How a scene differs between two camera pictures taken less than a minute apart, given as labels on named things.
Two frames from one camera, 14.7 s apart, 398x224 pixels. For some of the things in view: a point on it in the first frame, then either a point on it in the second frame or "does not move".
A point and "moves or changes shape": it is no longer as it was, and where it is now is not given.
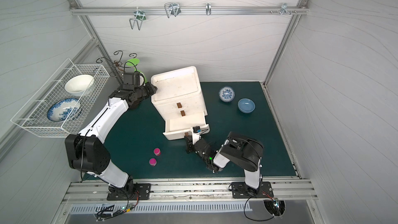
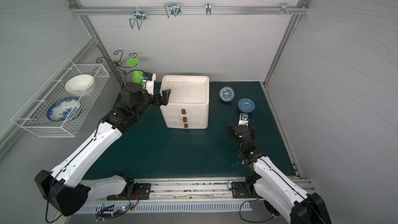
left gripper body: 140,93 to 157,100
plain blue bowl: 246,105 does not move
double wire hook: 172,8 does not move
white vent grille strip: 159,207 does not move
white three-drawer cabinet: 179,98 moves or changes shape
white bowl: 78,84 does not move
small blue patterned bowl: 226,94 does not move
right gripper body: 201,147 to 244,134
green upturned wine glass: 133,62 does not move
